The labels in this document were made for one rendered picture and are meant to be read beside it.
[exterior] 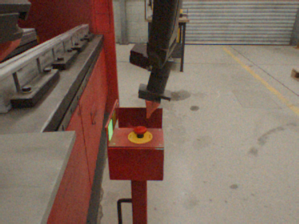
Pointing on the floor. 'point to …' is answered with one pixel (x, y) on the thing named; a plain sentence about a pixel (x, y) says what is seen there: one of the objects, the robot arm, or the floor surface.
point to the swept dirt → (101, 196)
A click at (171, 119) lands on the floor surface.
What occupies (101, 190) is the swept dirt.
